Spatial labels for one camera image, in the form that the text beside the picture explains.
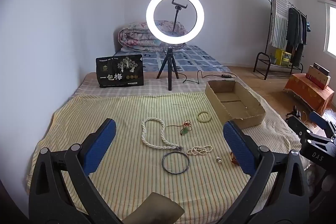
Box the dark hanging clothes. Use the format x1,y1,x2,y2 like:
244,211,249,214
286,7,308,67

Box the folded floral quilt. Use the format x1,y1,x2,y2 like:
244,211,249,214
118,20,189,51

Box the black snack bag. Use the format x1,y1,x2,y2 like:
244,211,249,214
96,54,146,88

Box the thick pearl necklace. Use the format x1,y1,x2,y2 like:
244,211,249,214
141,117,183,151

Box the yellow striped cloth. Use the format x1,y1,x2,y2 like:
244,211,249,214
26,92,302,223

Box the tan cardboard carton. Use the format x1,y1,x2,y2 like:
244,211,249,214
306,65,331,90

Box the white ring light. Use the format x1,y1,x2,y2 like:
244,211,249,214
146,0,205,45

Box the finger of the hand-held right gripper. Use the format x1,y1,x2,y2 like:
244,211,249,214
287,116,314,147
309,111,336,139

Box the red string jade pendant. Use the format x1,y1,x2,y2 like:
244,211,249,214
168,120,193,136

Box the black clothes rack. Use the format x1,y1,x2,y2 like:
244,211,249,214
253,0,307,80

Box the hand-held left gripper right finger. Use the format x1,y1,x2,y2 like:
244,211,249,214
220,120,310,224

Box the pale green bangle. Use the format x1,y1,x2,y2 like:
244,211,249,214
197,111,212,123

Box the striped towel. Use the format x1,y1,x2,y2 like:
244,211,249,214
268,0,289,48

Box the black phone holder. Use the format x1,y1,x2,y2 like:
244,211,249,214
171,0,188,36

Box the window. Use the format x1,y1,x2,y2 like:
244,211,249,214
324,2,336,56

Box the black power cable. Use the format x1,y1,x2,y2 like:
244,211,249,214
181,70,223,84

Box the checked blanket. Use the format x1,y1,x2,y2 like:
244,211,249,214
70,70,313,188

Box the thin pearl bracelet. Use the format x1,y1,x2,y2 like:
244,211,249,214
187,145,213,157

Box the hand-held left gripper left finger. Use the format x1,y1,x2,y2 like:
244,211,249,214
28,118,124,224

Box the blue patterned bed sheet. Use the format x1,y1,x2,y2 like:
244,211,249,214
113,44,231,73

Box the cardboard box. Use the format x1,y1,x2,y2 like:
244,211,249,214
205,80,266,129

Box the black bangle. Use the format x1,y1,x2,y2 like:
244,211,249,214
161,152,190,175

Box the dark flat box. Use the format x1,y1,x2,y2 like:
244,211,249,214
312,63,331,77

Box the small black floor tripod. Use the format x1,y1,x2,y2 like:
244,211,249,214
286,105,302,119

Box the yellow crate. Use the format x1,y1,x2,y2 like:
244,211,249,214
274,49,292,66

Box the tan card piece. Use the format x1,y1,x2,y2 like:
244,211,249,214
126,193,185,224

